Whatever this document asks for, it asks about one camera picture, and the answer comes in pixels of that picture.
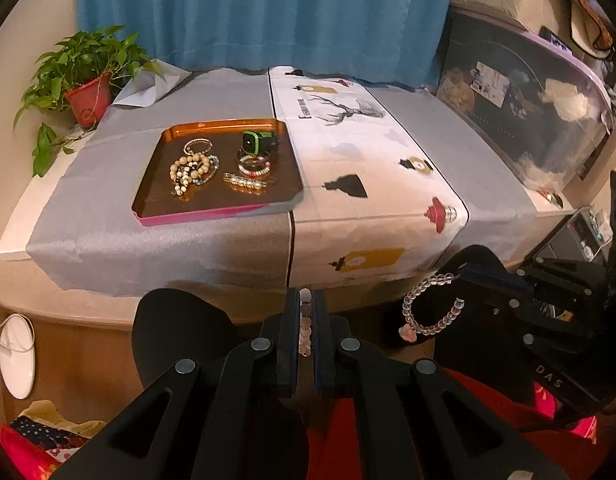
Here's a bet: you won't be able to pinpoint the pale yellow cloth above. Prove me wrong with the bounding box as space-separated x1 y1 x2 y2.
19 399 107 437

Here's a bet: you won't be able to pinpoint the red floral blanket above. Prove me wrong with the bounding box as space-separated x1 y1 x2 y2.
0 424 89 480

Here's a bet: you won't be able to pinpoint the wooden bead bracelet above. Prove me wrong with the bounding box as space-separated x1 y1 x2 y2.
169 153 211 196

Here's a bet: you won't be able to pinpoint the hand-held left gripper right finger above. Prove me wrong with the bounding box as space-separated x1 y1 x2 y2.
312 288 545 480

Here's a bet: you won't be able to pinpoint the white cable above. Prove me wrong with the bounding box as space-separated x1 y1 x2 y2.
0 327 32 357

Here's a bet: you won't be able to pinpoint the pearl hair clip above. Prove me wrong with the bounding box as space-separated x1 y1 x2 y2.
222 172 269 195

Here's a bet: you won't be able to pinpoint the multicolour bracelets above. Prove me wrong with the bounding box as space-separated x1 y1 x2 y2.
236 151 275 179

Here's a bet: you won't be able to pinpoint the white round device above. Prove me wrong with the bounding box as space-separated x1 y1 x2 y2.
0 313 37 400

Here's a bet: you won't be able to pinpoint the clear bead bracelet pink charm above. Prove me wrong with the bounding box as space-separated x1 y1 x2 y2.
399 273 465 344

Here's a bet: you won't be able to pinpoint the green plant in red pot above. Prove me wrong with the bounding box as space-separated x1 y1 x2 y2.
13 25 165 179

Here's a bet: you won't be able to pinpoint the red and white bracelet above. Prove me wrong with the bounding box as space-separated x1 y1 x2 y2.
239 156 272 177

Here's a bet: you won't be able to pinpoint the white printed table runner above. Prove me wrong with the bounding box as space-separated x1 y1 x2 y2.
268 65 469 289

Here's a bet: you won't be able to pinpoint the green smart watch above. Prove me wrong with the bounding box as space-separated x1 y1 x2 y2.
241 130 279 156

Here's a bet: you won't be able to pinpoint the blue curtain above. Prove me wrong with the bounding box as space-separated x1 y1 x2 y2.
77 0 462 92

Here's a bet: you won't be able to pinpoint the pale pink bead bracelet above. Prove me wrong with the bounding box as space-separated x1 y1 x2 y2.
298 287 314 359

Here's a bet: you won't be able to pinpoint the orange tray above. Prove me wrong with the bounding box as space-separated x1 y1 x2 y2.
132 118 305 227

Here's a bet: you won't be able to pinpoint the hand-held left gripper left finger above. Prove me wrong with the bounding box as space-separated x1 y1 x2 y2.
50 288 310 480

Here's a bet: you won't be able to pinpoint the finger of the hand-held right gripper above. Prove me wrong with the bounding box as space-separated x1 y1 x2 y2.
518 256 610 294
457 266 597 338

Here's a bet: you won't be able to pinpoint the grey electronic device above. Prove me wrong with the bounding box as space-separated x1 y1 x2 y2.
569 207 615 257

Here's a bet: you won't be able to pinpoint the dark blue dotted cloth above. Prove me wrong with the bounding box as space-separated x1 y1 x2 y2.
10 414 90 454

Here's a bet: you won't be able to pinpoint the mixed bead bracelet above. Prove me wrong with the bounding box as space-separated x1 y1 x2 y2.
190 154 222 187

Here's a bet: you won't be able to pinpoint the patterned hanging bag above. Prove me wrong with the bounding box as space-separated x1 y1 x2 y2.
542 0 616 62

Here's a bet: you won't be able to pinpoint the person's red clothing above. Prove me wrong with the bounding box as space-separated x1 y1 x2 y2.
307 369 596 480

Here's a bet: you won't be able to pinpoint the grey tablecloth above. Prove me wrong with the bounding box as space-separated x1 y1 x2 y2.
25 66 540 299

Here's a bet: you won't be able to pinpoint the clear plastic storage box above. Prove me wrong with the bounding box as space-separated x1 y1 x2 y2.
434 2 616 197

